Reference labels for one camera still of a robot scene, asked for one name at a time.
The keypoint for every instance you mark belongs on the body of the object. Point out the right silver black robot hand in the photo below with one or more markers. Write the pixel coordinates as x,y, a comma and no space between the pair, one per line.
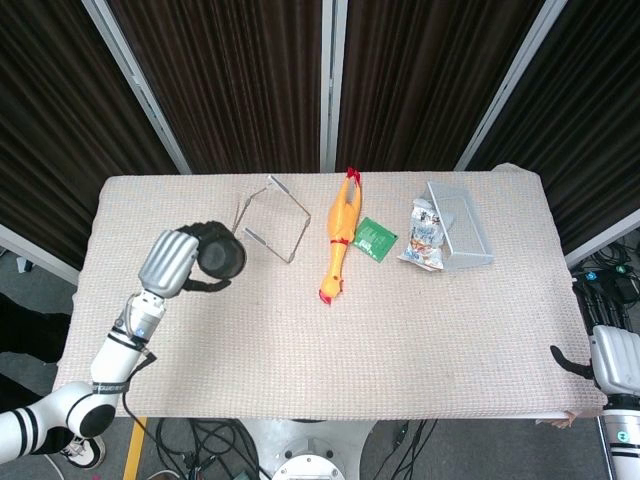
617,360

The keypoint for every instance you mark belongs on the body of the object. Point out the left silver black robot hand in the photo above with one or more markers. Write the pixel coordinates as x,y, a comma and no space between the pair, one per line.
167,265

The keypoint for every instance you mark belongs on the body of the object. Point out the black round lid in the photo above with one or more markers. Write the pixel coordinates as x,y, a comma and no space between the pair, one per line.
242,261

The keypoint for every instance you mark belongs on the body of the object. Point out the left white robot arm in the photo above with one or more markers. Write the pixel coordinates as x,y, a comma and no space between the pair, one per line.
112,362

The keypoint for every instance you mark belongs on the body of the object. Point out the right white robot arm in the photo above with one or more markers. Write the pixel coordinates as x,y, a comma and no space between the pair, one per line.
622,445

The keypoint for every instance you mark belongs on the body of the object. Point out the black device with green lights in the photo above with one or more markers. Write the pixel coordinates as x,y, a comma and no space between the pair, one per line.
625,285

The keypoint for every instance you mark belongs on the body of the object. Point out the person leg black trousers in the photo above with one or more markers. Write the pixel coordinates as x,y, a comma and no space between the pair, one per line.
25,330

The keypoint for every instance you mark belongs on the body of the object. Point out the yellow rubber chicken toy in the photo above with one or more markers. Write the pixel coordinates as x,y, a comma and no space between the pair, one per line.
342,215

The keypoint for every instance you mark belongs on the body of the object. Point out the dark brown curtain panel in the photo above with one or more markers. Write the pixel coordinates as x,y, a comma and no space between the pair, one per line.
50,125
430,85
590,125
225,85

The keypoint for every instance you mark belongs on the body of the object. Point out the yellow floor tape strip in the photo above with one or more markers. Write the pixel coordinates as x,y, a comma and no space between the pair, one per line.
135,447

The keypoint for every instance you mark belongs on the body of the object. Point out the beige woven tablecloth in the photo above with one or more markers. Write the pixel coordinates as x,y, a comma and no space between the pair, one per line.
350,350

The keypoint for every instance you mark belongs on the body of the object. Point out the black white sneaker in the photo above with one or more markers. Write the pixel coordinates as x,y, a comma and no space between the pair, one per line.
90,452

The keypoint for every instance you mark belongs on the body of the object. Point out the green foil packet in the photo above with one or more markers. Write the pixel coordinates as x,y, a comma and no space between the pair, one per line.
375,239

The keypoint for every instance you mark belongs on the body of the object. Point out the white printed snack bag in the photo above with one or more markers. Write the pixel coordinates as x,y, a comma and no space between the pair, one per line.
424,240

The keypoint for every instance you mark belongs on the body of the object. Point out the grey aluminium frame rail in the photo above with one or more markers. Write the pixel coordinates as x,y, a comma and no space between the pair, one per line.
35,250
605,237

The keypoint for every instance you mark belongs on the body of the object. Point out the grey aluminium frame post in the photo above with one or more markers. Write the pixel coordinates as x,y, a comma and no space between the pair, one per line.
515,80
135,85
332,85

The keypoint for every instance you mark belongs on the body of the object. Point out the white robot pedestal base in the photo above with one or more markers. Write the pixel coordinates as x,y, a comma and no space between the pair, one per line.
310,440

